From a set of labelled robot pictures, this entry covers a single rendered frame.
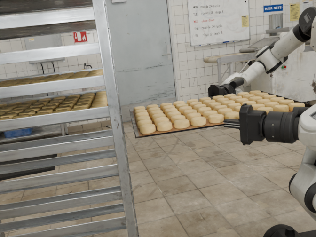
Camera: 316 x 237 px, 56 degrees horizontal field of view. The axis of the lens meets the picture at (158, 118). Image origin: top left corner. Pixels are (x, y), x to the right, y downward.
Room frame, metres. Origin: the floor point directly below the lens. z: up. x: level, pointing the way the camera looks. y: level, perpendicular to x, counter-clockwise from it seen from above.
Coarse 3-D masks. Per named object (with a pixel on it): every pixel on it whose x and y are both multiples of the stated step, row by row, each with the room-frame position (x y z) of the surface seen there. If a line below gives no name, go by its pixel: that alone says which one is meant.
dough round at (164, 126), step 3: (159, 123) 0.93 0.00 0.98; (162, 123) 0.92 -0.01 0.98; (165, 123) 0.92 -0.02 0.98; (168, 123) 0.92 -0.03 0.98; (171, 123) 0.92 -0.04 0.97; (159, 126) 0.91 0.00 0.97; (162, 126) 0.90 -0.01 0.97; (165, 126) 0.90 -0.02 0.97; (168, 126) 0.90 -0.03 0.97; (171, 126) 0.91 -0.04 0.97; (159, 129) 0.91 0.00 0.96; (162, 129) 0.90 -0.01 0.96; (165, 129) 0.90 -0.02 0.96; (168, 129) 0.90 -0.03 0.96
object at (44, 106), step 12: (60, 96) 1.21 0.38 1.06; (72, 96) 1.18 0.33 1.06; (84, 96) 1.13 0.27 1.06; (96, 96) 1.10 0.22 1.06; (0, 108) 1.11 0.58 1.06; (12, 108) 1.09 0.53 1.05; (24, 108) 1.04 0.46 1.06; (36, 108) 0.99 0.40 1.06; (48, 108) 0.96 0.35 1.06; (60, 108) 0.93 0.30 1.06; (72, 108) 1.00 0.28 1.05; (84, 108) 0.89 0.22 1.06
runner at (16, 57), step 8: (40, 48) 0.83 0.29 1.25; (48, 48) 0.84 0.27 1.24; (56, 48) 0.84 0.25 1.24; (64, 48) 0.84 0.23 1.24; (72, 48) 0.84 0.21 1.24; (80, 48) 0.85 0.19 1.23; (88, 48) 0.85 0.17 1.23; (96, 48) 0.85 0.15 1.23; (0, 56) 0.82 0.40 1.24; (8, 56) 0.82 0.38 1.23; (16, 56) 0.83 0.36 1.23; (24, 56) 0.83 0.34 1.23; (32, 56) 0.83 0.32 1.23; (40, 56) 0.83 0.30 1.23; (48, 56) 0.84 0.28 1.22; (56, 56) 0.84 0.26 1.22; (64, 56) 0.84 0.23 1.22; (0, 64) 0.82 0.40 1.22
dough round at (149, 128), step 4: (148, 124) 0.93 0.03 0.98; (152, 124) 0.93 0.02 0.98; (140, 128) 0.91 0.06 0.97; (144, 128) 0.90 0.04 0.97; (148, 128) 0.89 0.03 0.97; (152, 128) 0.90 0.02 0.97; (140, 132) 0.91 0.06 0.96; (144, 132) 0.89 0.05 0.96; (148, 132) 0.89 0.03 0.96; (152, 132) 0.90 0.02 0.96
